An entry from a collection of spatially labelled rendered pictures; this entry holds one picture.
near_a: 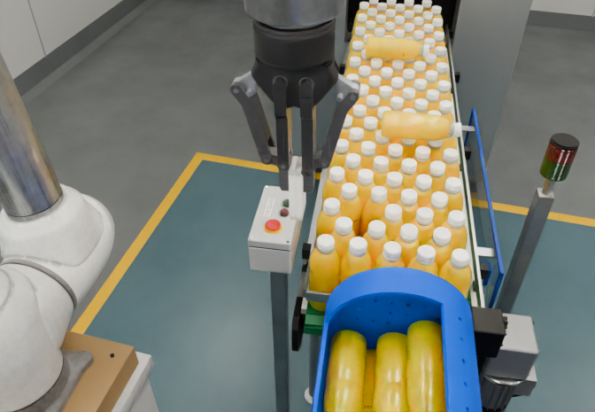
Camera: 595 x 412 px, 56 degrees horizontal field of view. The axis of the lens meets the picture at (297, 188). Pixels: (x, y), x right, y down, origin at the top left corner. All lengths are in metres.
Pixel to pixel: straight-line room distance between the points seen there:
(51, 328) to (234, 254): 1.81
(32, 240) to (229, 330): 1.54
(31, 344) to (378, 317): 0.63
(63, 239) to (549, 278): 2.31
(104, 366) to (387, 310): 0.55
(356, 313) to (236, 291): 1.52
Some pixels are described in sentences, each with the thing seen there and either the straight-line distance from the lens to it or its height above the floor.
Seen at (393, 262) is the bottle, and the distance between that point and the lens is 1.26.
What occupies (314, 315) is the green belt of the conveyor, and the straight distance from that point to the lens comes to 1.38.
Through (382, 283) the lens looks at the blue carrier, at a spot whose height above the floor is 1.23.
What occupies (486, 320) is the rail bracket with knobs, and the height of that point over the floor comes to 1.00.
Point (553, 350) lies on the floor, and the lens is 2.63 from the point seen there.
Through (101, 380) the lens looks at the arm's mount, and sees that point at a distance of 1.16.
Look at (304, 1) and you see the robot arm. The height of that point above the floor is 1.82.
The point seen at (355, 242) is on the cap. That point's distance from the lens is 1.25.
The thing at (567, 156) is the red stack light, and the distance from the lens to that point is 1.42.
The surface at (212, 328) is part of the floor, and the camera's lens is 2.50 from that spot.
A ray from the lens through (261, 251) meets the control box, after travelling 1.29.
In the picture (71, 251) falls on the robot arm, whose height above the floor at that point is 1.28.
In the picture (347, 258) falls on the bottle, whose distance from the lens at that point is 1.27.
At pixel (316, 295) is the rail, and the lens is 1.32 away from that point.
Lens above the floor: 1.99
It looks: 40 degrees down
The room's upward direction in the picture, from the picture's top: straight up
